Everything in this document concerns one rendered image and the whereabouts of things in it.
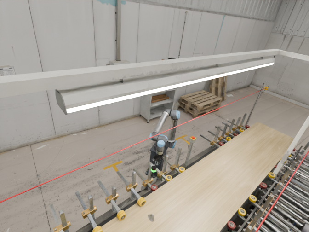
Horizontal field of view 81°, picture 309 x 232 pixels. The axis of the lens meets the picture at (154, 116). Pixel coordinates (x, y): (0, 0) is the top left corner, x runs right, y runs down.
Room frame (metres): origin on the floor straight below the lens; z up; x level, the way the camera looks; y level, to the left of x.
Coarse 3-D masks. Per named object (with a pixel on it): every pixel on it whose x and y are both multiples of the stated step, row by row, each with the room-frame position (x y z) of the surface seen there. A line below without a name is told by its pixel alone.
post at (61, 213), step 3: (60, 210) 0.87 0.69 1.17; (60, 213) 0.85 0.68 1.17; (63, 213) 0.86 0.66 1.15; (60, 216) 0.84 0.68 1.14; (63, 216) 0.86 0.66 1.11; (63, 219) 0.85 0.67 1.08; (63, 222) 0.85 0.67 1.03; (66, 222) 0.86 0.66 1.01; (63, 225) 0.85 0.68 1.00; (66, 225) 0.86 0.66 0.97; (66, 231) 0.85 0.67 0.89
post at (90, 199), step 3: (90, 195) 1.05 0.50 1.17; (90, 198) 1.02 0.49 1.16; (90, 201) 1.02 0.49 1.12; (90, 204) 1.02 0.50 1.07; (90, 207) 1.02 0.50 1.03; (93, 207) 1.04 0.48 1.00; (90, 210) 1.02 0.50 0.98; (93, 213) 1.03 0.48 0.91; (93, 216) 1.03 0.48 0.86; (93, 219) 1.03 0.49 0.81
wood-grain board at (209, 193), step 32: (256, 128) 3.12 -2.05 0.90; (224, 160) 2.07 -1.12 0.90; (256, 160) 2.16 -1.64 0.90; (160, 192) 1.38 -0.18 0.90; (192, 192) 1.43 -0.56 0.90; (224, 192) 1.49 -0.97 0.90; (128, 224) 0.98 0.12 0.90; (160, 224) 1.01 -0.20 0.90; (192, 224) 1.05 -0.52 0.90; (224, 224) 1.10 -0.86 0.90
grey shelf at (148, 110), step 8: (176, 88) 4.77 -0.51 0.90; (144, 96) 4.41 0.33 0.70; (168, 96) 4.99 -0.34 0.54; (144, 104) 4.38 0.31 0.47; (152, 104) 4.35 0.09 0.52; (160, 104) 4.46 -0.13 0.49; (168, 104) 4.95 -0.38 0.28; (144, 112) 4.36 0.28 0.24; (152, 112) 4.60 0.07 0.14; (160, 112) 4.67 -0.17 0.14
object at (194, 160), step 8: (200, 152) 2.42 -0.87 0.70; (208, 152) 2.45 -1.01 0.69; (192, 160) 2.20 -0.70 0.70; (152, 184) 1.64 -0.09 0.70; (160, 184) 1.67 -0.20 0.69; (144, 192) 1.50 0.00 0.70; (128, 200) 1.36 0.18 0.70; (136, 200) 1.38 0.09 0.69; (128, 208) 1.30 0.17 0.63; (104, 216) 1.13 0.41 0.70; (112, 216) 1.15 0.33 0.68; (88, 224) 1.03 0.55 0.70; (104, 224) 1.09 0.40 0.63
